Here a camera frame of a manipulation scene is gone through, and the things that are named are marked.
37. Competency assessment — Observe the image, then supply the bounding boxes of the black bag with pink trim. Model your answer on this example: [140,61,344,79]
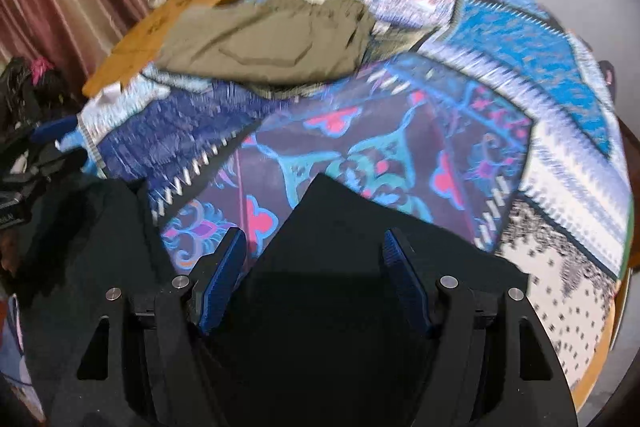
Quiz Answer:
[0,57,76,132]

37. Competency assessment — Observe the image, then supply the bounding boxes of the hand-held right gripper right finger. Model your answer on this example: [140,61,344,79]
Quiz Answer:
[382,228,581,427]

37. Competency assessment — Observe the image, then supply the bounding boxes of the olive green pants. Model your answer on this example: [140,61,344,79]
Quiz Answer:
[157,0,376,88]

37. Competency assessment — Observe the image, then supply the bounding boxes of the brown cardboard sheet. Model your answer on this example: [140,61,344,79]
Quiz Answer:
[82,0,248,98]

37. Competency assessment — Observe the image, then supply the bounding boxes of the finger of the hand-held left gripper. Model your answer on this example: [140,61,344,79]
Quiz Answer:
[30,117,90,180]

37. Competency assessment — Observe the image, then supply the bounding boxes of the black pants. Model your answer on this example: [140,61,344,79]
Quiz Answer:
[15,173,531,427]

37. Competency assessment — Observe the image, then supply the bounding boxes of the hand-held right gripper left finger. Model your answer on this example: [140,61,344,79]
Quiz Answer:
[50,227,248,427]

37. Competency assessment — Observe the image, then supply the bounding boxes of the blue patchwork blanket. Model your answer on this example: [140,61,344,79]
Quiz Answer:
[80,0,631,398]

